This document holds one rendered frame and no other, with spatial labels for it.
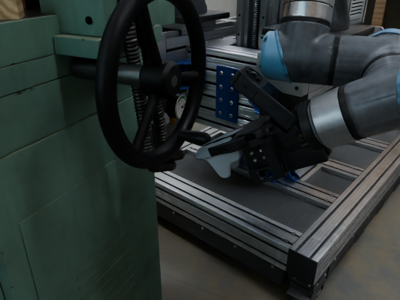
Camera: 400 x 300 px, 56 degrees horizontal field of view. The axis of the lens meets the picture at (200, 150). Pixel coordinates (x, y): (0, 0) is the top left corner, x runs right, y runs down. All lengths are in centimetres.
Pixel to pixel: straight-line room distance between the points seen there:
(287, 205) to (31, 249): 90
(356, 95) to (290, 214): 87
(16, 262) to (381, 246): 130
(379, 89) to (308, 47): 13
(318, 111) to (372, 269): 108
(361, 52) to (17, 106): 51
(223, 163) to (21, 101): 33
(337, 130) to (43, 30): 46
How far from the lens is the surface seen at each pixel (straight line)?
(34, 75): 66
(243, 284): 136
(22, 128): 65
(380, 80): 50
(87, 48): 63
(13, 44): 63
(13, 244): 71
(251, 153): 57
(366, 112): 50
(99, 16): 63
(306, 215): 134
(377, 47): 59
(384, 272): 153
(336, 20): 106
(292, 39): 59
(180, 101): 91
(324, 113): 51
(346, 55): 58
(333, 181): 156
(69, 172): 75
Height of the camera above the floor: 98
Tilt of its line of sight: 27 degrees down
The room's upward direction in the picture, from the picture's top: straight up
